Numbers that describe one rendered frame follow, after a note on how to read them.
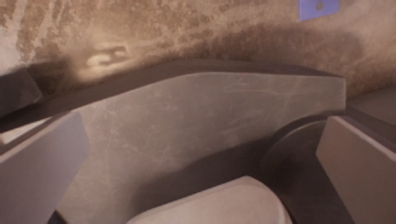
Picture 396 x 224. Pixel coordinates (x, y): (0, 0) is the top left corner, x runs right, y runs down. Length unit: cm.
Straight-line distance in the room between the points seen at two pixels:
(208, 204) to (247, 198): 4
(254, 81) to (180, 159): 16
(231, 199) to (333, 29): 45
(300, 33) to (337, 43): 10
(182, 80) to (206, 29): 19
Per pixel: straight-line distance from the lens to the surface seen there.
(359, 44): 63
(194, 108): 28
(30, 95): 39
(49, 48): 47
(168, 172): 33
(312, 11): 53
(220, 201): 25
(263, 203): 24
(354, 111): 62
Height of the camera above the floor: 43
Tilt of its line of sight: 66 degrees down
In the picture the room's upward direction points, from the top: 155 degrees clockwise
